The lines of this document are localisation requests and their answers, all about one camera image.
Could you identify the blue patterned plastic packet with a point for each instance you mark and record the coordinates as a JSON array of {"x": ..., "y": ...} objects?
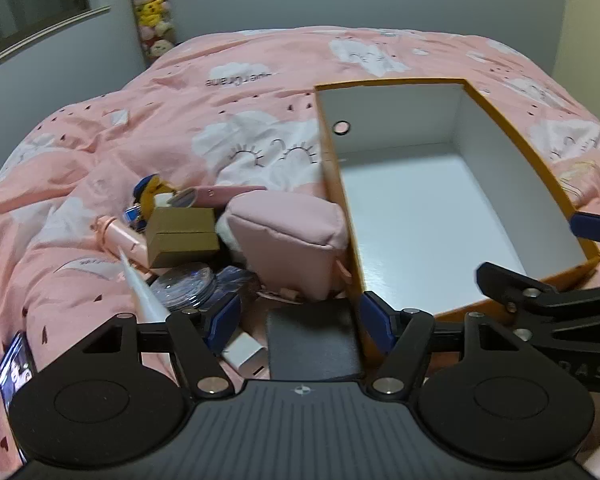
[{"x": 237, "y": 280}]

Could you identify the round clear tin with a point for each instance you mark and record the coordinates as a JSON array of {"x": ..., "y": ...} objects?
[{"x": 182, "y": 285}]

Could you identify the orange cardboard box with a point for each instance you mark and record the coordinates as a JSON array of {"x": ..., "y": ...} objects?
[{"x": 430, "y": 210}]

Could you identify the smartphone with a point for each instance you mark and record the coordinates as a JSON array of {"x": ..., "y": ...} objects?
[{"x": 15, "y": 372}]

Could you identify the black card holder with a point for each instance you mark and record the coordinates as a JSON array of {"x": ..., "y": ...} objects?
[{"x": 310, "y": 342}]

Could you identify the white squeeze tube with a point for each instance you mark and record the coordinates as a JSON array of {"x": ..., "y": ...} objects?
[{"x": 145, "y": 295}]

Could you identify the white charger plug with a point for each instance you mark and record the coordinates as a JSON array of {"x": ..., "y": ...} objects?
[{"x": 242, "y": 352}]

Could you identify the pink folding stick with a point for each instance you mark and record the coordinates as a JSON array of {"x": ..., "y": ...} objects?
[{"x": 122, "y": 237}]

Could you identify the blue plush tag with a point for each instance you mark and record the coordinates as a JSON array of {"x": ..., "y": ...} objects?
[{"x": 132, "y": 216}]

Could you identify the hanging column of plush toys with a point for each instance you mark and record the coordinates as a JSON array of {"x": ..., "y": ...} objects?
[{"x": 150, "y": 10}]

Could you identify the small brown cardboard box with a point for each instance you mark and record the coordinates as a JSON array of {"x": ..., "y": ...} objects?
[{"x": 180, "y": 237}]

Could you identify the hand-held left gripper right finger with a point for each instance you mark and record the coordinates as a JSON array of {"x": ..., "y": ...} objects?
[{"x": 376, "y": 325}]

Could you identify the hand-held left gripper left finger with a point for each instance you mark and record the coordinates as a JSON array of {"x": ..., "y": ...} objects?
[{"x": 225, "y": 322}]

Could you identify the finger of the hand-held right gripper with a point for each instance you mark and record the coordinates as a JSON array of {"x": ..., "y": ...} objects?
[
  {"x": 592, "y": 227},
  {"x": 510, "y": 282}
]

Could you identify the grey framed window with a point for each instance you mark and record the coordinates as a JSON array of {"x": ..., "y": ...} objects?
[{"x": 30, "y": 0}]

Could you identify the pink fabric pouch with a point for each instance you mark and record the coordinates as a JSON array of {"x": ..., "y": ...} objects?
[{"x": 280, "y": 240}]

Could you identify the pink cylindrical case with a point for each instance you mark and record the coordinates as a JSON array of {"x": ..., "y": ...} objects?
[{"x": 225, "y": 193}]

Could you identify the pink printed blanket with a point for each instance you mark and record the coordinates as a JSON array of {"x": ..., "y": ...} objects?
[{"x": 230, "y": 100}]

